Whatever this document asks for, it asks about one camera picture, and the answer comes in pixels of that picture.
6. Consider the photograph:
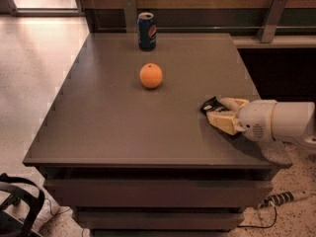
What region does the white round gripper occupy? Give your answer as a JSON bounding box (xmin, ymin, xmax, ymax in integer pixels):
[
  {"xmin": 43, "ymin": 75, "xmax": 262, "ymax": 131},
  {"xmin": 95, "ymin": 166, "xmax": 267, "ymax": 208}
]
[{"xmin": 206, "ymin": 98, "xmax": 277, "ymax": 142}]

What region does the black rxbar chocolate wrapper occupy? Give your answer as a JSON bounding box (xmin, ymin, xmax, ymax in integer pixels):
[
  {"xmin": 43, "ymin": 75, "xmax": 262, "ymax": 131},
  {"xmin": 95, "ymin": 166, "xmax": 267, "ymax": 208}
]
[{"xmin": 199, "ymin": 97, "xmax": 228, "ymax": 115}]

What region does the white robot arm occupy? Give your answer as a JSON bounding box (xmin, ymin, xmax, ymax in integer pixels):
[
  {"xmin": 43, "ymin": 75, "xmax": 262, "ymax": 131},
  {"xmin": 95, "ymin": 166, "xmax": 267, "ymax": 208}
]
[{"xmin": 200, "ymin": 97, "xmax": 316, "ymax": 149}]

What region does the blue pepsi can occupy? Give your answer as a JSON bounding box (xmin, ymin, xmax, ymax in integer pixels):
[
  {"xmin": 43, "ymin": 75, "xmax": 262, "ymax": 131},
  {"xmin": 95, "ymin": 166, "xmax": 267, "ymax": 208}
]
[{"xmin": 137, "ymin": 12, "xmax": 156, "ymax": 51}]

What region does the orange fruit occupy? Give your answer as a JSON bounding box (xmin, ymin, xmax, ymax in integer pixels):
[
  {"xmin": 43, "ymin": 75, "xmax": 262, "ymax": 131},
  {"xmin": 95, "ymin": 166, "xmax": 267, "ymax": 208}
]
[{"xmin": 139, "ymin": 63, "xmax": 163, "ymax": 89}]

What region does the white power strip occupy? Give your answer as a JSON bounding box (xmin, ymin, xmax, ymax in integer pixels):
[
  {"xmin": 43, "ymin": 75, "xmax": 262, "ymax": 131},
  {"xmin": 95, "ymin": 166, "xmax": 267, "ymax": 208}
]
[{"xmin": 258, "ymin": 190, "xmax": 310, "ymax": 208}]

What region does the grey drawer cabinet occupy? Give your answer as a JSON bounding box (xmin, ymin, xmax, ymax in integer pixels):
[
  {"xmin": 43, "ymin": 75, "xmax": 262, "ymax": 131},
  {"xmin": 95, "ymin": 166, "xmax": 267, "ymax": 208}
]
[{"xmin": 24, "ymin": 34, "xmax": 278, "ymax": 237}]

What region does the lower grey drawer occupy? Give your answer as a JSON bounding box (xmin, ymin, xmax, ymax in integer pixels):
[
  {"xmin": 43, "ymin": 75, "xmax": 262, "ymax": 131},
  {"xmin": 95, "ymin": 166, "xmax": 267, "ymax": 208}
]
[{"xmin": 75, "ymin": 211, "xmax": 244, "ymax": 231}]

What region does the grey drawer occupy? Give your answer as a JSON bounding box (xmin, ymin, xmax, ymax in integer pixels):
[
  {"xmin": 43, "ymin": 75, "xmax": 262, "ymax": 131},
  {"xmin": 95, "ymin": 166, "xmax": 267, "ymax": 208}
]
[
  {"xmin": 45, "ymin": 179, "xmax": 272, "ymax": 208},
  {"xmin": 75, "ymin": 211, "xmax": 244, "ymax": 231}
]

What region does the upper grey drawer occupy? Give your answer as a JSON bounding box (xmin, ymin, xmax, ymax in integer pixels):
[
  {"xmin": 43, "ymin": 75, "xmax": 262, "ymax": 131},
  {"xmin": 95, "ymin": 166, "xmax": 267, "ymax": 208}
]
[{"xmin": 45, "ymin": 179, "xmax": 272, "ymax": 208}]

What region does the white cloth on floor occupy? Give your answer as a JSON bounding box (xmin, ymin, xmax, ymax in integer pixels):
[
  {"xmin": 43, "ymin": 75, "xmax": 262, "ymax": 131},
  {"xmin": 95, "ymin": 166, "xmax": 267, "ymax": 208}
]
[{"xmin": 32, "ymin": 197, "xmax": 60, "ymax": 232}]

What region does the black power cable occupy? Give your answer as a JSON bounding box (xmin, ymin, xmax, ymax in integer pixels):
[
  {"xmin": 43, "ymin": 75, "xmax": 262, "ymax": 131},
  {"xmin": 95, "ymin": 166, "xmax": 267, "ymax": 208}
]
[{"xmin": 237, "ymin": 204, "xmax": 278, "ymax": 230}]

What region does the left metal wall bracket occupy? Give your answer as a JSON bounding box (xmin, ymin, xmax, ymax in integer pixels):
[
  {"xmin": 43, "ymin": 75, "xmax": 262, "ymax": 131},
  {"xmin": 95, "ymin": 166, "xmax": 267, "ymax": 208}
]
[{"xmin": 122, "ymin": 0, "xmax": 137, "ymax": 33}]

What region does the horizontal metal rail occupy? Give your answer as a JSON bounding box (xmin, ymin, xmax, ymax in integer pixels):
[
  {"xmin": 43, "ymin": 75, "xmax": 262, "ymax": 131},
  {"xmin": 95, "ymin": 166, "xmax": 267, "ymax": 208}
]
[{"xmin": 97, "ymin": 26, "xmax": 316, "ymax": 32}]

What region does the window frame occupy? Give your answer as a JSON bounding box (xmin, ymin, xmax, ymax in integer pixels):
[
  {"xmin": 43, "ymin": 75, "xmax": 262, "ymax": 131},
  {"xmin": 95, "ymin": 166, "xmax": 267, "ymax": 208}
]
[{"xmin": 1, "ymin": 0, "xmax": 83, "ymax": 17}]

